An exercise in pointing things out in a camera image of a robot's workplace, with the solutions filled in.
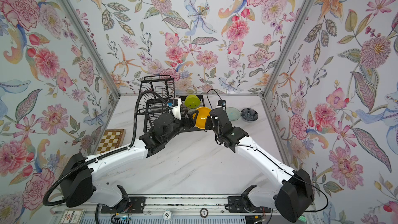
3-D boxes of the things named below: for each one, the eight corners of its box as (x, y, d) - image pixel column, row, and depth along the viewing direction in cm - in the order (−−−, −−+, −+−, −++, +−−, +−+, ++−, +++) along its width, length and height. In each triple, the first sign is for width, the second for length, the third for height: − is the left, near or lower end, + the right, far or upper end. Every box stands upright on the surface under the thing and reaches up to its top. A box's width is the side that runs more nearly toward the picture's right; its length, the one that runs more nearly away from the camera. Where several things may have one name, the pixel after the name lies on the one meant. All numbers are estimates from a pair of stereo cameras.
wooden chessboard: (98, 153, 92) (95, 151, 90) (107, 131, 102) (105, 129, 100) (119, 153, 93) (117, 151, 90) (127, 131, 102) (125, 129, 100)
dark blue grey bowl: (242, 124, 106) (244, 120, 102) (240, 112, 113) (241, 107, 109) (258, 124, 106) (260, 120, 102) (254, 112, 113) (256, 107, 109)
